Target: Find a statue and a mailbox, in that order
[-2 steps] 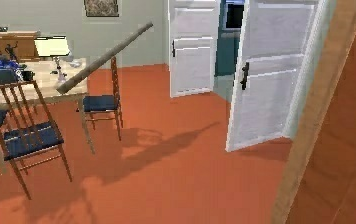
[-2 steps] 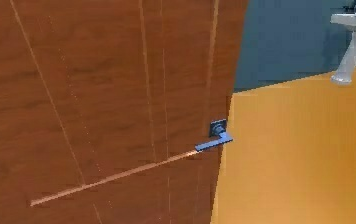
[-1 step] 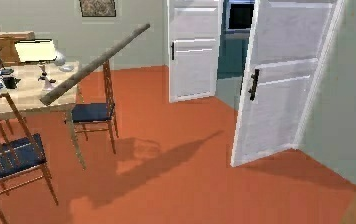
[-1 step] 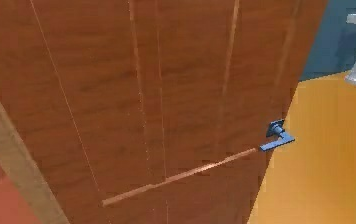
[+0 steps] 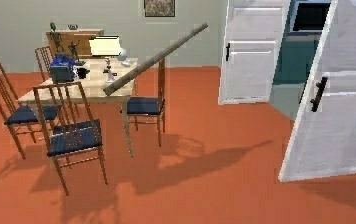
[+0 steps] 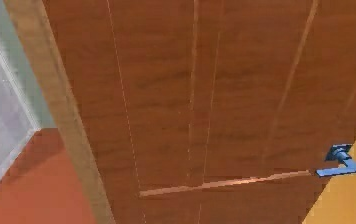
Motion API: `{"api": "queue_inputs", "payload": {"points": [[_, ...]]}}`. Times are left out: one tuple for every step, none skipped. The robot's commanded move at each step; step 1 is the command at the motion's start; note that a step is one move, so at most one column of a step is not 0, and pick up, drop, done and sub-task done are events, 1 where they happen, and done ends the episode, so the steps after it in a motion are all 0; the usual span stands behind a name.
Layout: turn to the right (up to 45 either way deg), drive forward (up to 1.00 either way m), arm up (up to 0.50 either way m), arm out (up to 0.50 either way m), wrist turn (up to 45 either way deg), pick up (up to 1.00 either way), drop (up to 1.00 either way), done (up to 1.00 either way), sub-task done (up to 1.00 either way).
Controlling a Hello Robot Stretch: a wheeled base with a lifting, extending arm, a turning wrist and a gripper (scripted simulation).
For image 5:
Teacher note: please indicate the light wooden dining table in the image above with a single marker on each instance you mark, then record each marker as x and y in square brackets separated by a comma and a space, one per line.
[93, 87]

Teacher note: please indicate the dark grey blue mailbox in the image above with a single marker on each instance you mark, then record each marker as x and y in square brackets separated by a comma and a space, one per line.
[62, 70]

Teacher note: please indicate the dark bronze figure statue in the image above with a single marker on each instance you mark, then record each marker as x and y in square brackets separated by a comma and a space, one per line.
[56, 37]
[74, 50]

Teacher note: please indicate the wooden chair blue seat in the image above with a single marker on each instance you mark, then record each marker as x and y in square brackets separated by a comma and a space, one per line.
[45, 60]
[145, 106]
[16, 114]
[76, 136]

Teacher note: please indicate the white panelled room door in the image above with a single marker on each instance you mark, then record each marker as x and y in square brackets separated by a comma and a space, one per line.
[252, 56]
[336, 110]

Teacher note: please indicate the small dark bowl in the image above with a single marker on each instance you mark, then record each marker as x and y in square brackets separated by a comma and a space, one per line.
[72, 26]

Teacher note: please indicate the pale grey round vase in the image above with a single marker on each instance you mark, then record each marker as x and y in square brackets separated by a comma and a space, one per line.
[123, 57]

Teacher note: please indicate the wooden sideboard cabinet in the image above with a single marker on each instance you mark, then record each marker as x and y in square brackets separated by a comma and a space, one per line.
[76, 41]

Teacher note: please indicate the white pink spray bottle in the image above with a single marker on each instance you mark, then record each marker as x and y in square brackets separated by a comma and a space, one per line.
[109, 72]

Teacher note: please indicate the framed dark wall picture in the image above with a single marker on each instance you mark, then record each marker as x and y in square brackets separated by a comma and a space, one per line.
[159, 8]

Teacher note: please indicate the long grey-brown baseball bat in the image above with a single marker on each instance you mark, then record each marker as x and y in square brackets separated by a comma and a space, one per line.
[154, 60]

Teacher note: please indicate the small black cup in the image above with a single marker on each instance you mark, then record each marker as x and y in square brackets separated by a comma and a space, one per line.
[82, 73]

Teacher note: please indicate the cream open laptop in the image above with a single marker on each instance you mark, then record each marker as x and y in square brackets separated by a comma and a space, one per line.
[105, 46]

